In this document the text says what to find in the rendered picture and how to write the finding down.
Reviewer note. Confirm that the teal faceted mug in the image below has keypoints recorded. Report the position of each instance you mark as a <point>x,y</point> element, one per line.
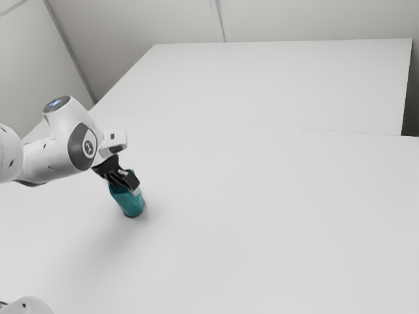
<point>128,201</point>

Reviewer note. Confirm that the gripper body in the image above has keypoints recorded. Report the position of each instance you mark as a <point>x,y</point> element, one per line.
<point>111,167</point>

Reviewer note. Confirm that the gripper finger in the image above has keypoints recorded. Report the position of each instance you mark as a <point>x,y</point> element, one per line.
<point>135,194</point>

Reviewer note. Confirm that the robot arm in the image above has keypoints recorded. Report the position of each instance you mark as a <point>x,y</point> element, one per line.
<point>59,144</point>

